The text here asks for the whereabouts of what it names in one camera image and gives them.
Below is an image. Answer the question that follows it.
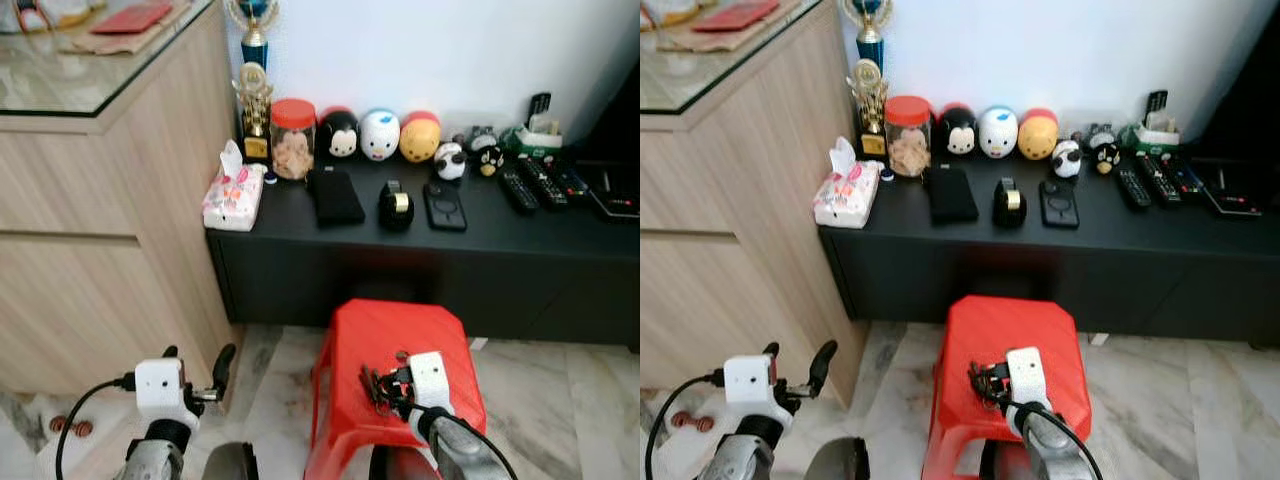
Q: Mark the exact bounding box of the brown paper envelope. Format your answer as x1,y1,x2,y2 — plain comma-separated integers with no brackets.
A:
660,4,803,54
60,8,193,57

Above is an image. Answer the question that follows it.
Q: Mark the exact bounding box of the yellow round plush toy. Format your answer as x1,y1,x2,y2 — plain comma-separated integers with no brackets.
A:
398,110,443,165
1017,107,1061,162

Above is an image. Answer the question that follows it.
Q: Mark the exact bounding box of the black low tv console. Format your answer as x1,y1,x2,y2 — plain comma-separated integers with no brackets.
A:
204,150,641,348
817,148,1280,350

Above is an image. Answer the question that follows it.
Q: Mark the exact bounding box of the white round plush toy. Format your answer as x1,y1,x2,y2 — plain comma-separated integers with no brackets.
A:
358,108,402,163
978,105,1021,160

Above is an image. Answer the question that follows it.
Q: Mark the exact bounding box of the small gold trophy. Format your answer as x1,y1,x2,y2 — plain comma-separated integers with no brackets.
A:
847,60,890,159
232,63,275,162

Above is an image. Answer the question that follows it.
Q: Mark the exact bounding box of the small panda plush toy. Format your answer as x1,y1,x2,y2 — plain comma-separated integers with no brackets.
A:
433,142,469,183
1051,139,1084,180

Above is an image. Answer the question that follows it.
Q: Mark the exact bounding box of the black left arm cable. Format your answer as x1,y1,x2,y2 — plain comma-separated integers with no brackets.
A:
54,372,137,480
645,370,727,480

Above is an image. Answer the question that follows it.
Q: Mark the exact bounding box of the green white holder box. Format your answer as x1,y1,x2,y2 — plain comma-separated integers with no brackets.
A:
1118,110,1182,154
500,112,564,157

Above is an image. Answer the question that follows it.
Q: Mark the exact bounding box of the tall blue gold trophy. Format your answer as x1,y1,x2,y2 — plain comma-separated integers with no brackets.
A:
839,0,895,71
224,0,282,73

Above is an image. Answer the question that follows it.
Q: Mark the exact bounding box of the black wallet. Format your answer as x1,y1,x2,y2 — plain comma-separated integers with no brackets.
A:
305,166,367,228
921,164,981,226

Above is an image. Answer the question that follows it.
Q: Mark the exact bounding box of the black tape dispenser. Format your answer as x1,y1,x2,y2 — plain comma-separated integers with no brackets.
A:
991,177,1028,230
377,180,416,233

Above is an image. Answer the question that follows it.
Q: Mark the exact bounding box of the silver left robot leg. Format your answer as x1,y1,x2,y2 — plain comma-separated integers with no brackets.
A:
802,436,870,480
200,441,260,480

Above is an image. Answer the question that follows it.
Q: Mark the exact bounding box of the black mouse plush toy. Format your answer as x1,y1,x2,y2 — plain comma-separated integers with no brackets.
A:
318,106,362,160
936,102,980,157

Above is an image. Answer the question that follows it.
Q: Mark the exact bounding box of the clear jar red lid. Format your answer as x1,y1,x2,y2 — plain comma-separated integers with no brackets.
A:
270,98,318,182
884,95,934,180

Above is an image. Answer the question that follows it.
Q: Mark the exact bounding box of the pink white tissue pack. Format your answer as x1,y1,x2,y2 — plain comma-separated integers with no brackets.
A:
201,139,267,233
812,136,882,230

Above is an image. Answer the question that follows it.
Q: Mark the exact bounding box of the bunch of keys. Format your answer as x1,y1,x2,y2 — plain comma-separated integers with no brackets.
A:
967,364,1000,405
360,370,394,414

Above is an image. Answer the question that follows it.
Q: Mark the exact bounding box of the black television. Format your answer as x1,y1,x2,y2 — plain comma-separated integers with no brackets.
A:
572,58,641,163
1193,0,1280,161

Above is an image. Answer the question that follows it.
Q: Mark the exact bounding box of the red plastic stool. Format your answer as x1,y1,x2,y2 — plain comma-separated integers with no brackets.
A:
919,294,1094,480
302,297,489,480

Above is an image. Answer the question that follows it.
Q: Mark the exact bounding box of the light wood cabinet glass top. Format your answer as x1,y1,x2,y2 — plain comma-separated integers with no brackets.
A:
0,0,242,397
640,0,869,407

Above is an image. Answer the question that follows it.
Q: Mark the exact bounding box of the red flat case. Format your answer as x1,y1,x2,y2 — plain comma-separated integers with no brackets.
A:
693,0,782,32
90,2,174,37

